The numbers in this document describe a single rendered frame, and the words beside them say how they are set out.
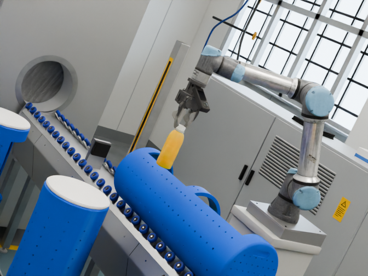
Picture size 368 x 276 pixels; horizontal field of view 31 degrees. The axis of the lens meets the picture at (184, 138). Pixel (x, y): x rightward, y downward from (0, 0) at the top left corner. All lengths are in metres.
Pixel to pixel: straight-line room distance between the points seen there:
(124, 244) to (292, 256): 0.76
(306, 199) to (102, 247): 0.96
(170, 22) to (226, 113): 2.94
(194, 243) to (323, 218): 1.88
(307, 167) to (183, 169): 2.73
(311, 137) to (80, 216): 1.01
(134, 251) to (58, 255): 0.34
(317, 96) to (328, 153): 1.64
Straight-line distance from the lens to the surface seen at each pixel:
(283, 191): 3.01
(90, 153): 3.44
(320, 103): 2.75
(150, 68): 7.98
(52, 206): 2.63
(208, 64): 2.66
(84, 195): 2.71
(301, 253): 3.06
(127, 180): 2.93
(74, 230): 2.64
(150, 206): 2.77
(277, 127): 4.73
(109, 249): 3.01
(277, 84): 2.85
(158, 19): 7.85
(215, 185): 5.10
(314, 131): 2.79
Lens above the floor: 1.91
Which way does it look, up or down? 11 degrees down
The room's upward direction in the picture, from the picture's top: 24 degrees clockwise
